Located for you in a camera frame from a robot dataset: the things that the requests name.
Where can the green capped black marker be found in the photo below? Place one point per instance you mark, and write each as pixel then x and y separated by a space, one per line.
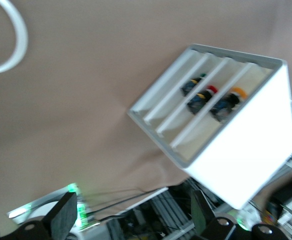
pixel 189 86

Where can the red capped black marker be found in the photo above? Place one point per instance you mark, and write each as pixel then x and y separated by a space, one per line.
pixel 196 103

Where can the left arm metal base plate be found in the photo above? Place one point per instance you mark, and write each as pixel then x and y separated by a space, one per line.
pixel 18 213

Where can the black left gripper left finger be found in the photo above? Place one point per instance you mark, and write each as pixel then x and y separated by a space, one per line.
pixel 61 220

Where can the white curved plastic arc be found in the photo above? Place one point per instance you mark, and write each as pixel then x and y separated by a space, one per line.
pixel 22 37

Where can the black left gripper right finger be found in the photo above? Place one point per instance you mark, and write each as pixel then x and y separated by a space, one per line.
pixel 201 215

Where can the orange-capped push button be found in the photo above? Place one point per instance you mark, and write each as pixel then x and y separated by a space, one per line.
pixel 223 108

